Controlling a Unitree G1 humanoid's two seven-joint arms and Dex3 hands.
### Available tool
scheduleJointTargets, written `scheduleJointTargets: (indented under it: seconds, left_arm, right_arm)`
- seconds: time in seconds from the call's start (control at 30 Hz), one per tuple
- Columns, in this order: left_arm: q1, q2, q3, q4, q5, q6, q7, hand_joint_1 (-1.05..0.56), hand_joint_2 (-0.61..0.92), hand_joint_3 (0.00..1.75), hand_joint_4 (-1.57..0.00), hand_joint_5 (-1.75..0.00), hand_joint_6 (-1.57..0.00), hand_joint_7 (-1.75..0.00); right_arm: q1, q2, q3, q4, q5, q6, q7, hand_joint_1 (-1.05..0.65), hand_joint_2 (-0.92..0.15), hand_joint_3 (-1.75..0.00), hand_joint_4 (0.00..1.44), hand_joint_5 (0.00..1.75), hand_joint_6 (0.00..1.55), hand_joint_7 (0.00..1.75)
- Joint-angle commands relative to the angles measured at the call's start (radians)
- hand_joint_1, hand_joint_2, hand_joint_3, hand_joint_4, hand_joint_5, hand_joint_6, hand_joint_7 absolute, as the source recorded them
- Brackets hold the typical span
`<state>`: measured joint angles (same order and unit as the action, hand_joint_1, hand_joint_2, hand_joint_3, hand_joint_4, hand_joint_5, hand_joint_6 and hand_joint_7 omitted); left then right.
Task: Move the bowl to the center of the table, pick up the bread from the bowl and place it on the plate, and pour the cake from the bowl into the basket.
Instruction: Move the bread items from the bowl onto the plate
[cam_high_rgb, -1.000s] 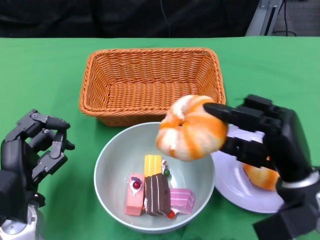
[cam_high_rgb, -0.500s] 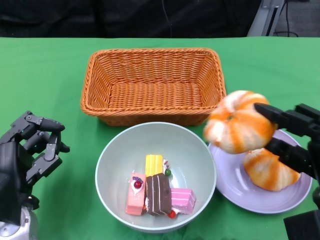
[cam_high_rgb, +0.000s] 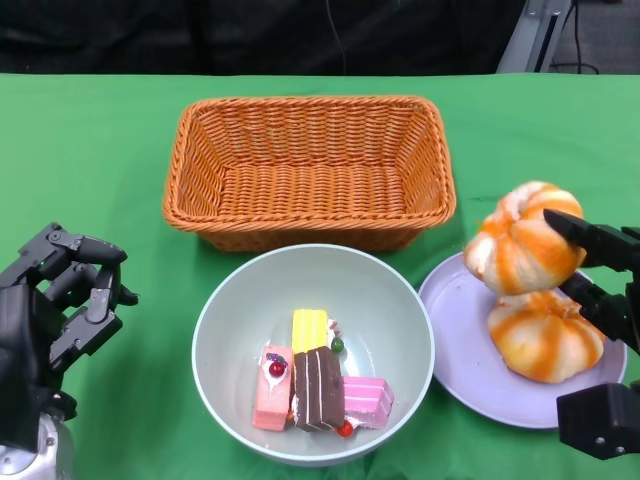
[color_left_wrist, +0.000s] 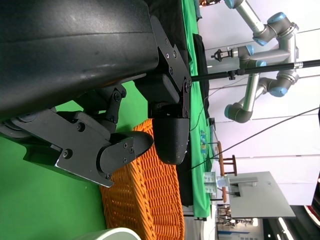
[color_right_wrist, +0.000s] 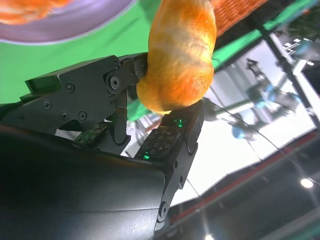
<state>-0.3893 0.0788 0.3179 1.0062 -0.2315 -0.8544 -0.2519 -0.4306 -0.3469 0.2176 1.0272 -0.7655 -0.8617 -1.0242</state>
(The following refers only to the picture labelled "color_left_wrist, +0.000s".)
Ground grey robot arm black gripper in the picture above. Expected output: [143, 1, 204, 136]
[211, 44, 300, 68]

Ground brown wooden chair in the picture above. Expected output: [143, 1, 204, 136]
[216, 140, 238, 204]

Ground pale green bowl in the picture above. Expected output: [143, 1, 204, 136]
[72, 226, 141, 240]

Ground green tablecloth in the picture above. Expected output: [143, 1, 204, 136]
[0, 79, 193, 240]

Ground grey flat monitor panel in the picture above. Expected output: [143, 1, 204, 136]
[228, 171, 297, 220]

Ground green cloth with cartoon print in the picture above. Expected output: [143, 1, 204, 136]
[181, 0, 218, 221]

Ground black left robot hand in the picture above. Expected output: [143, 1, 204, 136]
[0, 0, 193, 188]

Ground clear plastic container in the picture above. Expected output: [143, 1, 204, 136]
[216, 176, 230, 188]

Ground orange wicker basket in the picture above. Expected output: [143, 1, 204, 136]
[99, 118, 186, 240]

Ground small white green box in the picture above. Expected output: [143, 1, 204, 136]
[204, 182, 218, 195]
[203, 172, 217, 183]

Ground black pole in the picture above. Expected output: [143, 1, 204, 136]
[191, 59, 320, 82]

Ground red white curved rail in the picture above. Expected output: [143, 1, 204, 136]
[303, 204, 320, 218]

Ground thin black taut cable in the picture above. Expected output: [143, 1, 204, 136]
[189, 106, 320, 172]

